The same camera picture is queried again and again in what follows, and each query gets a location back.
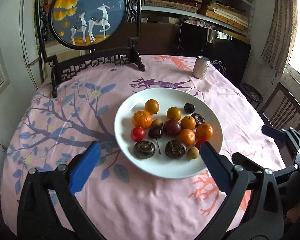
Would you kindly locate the round black stool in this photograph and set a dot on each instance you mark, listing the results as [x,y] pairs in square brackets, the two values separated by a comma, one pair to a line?
[251,93]

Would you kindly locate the woven bamboo blind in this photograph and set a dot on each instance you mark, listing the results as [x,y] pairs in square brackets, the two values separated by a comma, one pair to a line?
[280,30]

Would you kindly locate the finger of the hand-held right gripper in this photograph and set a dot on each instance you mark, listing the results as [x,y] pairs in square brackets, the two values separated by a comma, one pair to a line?
[273,132]
[245,158]

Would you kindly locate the dark cherry with stem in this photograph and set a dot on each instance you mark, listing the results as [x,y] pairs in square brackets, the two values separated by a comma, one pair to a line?
[155,132]
[189,107]

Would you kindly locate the bumpy orange mandarin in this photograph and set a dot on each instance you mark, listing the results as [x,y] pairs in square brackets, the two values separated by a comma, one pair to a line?
[142,119]

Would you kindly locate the small tan longan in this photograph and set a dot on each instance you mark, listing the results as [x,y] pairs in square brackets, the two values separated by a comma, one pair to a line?
[157,123]

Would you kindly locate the pink printed tablecloth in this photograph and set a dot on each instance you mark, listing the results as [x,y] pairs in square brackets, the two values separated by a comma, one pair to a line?
[140,205]

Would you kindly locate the dark red plum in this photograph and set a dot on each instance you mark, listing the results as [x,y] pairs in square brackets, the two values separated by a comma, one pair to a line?
[172,127]

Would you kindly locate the red cherry tomato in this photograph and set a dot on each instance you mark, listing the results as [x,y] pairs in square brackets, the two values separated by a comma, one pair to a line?
[138,133]
[200,143]

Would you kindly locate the yellow-orange citrus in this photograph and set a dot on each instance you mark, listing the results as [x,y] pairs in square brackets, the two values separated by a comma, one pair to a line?
[174,113]

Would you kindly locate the stack of wooden boards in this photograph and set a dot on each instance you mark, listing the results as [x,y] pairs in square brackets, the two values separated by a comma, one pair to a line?
[227,15]

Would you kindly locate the dark wooden chair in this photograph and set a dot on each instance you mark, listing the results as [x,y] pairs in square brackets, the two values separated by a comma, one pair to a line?
[285,107]

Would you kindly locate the black flat panel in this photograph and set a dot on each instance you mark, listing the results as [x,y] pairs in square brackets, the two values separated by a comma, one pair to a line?
[227,52]

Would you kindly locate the dark purple passion fruit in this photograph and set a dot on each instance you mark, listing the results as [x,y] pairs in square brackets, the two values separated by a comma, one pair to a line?
[144,149]
[175,149]

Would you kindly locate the round deer screen on stand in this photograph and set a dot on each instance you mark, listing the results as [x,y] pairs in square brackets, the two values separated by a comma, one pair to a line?
[90,10]

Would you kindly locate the smooth orange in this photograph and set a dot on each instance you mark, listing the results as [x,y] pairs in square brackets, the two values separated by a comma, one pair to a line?
[188,122]

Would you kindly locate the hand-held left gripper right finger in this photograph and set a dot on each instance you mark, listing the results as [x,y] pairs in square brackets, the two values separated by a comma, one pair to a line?
[215,167]

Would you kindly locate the pale drink can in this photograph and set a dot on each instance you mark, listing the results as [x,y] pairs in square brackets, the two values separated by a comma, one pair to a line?
[200,67]

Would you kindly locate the person's right hand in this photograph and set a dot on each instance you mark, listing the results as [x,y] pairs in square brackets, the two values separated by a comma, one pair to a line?
[293,213]

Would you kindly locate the white oval plate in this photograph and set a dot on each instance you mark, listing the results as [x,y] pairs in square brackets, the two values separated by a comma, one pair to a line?
[165,167]

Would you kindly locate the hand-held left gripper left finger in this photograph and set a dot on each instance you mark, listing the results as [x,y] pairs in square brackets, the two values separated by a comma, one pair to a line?
[85,167]

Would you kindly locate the small round orange kumquat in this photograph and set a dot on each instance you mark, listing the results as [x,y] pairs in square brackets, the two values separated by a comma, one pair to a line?
[151,106]

